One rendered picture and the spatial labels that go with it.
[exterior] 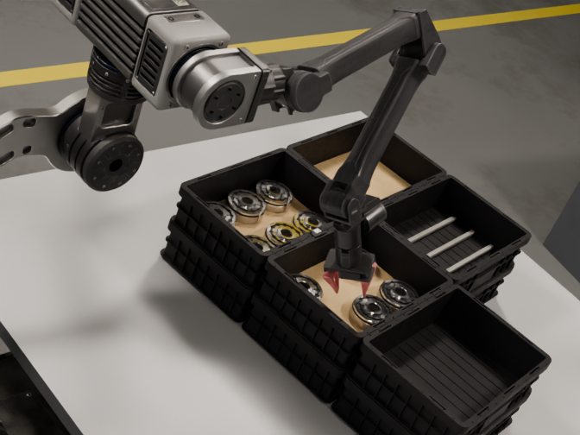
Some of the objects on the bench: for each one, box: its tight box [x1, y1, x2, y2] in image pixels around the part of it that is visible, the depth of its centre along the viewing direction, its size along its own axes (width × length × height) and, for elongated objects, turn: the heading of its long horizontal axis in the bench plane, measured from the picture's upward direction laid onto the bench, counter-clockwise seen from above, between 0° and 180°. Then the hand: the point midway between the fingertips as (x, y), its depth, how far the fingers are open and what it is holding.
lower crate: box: [331, 372, 532, 435], centre depth 254 cm, size 40×30×12 cm
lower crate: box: [160, 218, 262, 323], centre depth 279 cm, size 40×30×12 cm
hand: (350, 291), depth 242 cm, fingers open, 6 cm apart
